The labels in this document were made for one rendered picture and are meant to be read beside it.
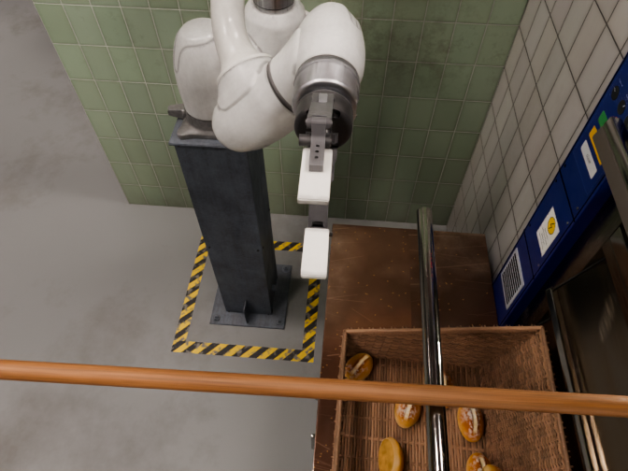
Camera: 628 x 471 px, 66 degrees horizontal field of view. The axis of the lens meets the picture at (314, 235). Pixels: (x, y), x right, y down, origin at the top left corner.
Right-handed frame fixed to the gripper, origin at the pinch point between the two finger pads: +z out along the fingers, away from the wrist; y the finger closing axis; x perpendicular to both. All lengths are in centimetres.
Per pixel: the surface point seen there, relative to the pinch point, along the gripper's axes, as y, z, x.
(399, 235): 91, -68, -24
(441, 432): 31.6, 10.9, -19.2
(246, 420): 149, -20, 27
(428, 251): 31.5, -20.7, -19.5
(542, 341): 64, -20, -52
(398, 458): 84, 4, -21
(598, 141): 8.6, -26.6, -40.9
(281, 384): 28.4, 6.6, 4.3
